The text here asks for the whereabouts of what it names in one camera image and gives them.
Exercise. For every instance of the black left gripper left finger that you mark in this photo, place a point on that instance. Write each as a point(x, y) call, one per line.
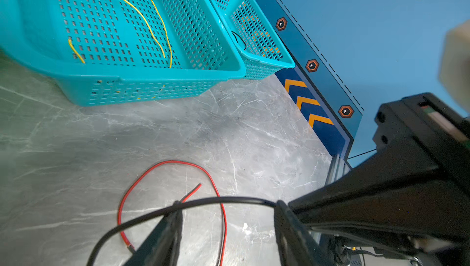
point(161, 248)

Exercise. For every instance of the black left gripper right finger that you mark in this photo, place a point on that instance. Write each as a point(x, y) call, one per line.
point(296, 246)

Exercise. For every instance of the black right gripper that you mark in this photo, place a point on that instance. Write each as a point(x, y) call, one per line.
point(417, 184)

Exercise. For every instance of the right teal plastic basket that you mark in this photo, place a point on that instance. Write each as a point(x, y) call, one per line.
point(257, 42)

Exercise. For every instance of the teal plastic basket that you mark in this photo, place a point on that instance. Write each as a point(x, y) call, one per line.
point(118, 51)
point(257, 42)

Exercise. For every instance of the middle teal plastic basket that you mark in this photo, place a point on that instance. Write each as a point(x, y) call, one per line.
point(118, 51)

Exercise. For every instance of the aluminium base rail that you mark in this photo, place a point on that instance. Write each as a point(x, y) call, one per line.
point(338, 168)

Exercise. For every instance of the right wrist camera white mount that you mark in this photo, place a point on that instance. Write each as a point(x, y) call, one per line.
point(454, 72)

